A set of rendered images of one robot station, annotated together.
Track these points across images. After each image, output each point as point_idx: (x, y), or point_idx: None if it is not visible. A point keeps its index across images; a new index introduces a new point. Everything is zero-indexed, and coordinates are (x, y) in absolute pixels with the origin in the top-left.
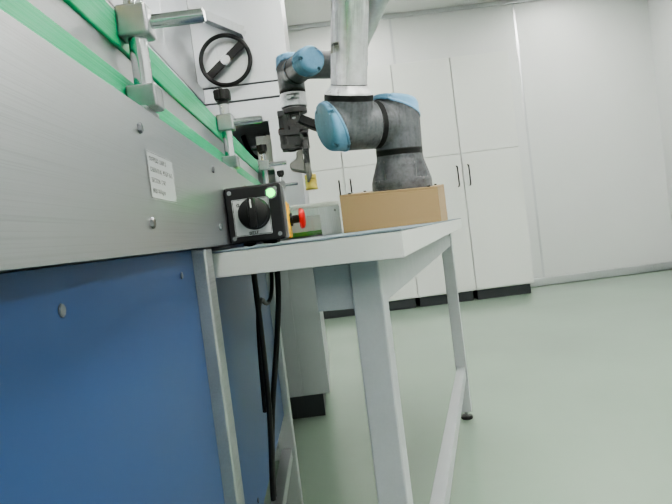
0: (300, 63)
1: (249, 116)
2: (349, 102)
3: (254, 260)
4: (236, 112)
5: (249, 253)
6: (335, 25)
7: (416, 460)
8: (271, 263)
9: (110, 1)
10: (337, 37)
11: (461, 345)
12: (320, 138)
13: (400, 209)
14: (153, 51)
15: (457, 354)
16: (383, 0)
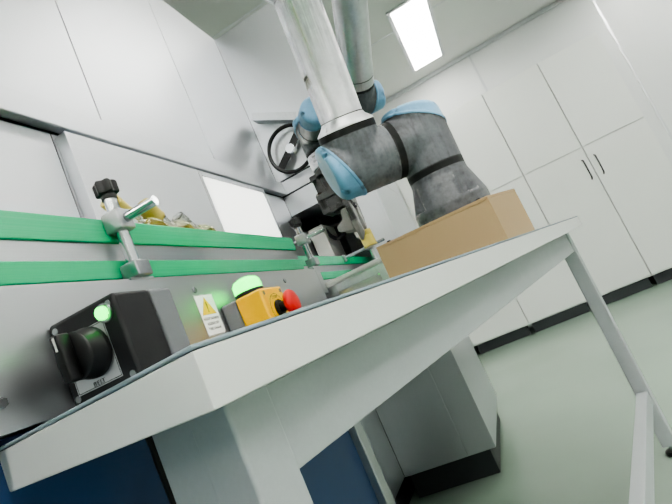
0: (304, 119)
1: None
2: (342, 137)
3: (38, 454)
4: (315, 191)
5: (30, 443)
6: (297, 58)
7: None
8: (55, 456)
9: (94, 136)
10: (304, 70)
11: (632, 364)
12: (333, 190)
13: (451, 241)
14: (181, 166)
15: (630, 376)
16: (358, 10)
